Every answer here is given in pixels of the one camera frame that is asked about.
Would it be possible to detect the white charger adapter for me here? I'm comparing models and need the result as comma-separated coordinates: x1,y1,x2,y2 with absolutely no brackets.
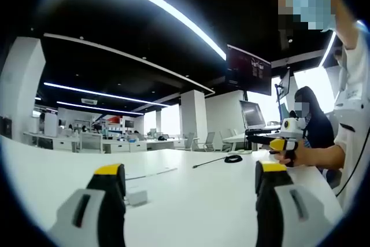
126,190,149,207

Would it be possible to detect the black hanging display screen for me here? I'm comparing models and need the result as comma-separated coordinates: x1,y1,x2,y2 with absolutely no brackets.
226,43,272,96

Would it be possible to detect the person in white shirt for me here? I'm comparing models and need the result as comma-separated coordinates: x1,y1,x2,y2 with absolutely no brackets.
320,20,370,212

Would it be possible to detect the desktop computer monitor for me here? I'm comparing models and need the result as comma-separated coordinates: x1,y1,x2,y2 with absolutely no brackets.
239,99,267,130

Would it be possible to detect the white desk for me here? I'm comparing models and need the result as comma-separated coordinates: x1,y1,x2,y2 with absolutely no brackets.
0,135,345,247

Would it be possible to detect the grey office chair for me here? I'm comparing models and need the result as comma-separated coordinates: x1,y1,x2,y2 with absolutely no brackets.
184,132,201,152
201,131,217,152

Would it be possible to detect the row of white office desks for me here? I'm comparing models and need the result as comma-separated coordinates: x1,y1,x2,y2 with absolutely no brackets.
23,131,187,154

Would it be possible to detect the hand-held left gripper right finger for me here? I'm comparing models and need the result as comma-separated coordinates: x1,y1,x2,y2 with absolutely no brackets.
254,160,345,247

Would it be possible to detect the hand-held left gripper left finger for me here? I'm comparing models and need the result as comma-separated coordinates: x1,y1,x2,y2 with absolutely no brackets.
47,163,128,247

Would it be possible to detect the thin black body cable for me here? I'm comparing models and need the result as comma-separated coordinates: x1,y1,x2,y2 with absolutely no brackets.
335,139,364,197

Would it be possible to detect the white flat strip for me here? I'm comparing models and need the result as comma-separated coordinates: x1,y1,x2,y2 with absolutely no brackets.
125,167,179,180

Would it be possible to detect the person's right hand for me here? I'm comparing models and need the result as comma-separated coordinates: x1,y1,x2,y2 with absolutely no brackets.
273,139,309,168

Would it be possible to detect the black Type-C cable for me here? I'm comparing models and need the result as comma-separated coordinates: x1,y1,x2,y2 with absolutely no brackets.
193,155,243,169

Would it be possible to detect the long ceiling light strip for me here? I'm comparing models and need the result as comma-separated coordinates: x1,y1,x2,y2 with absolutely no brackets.
48,0,228,61

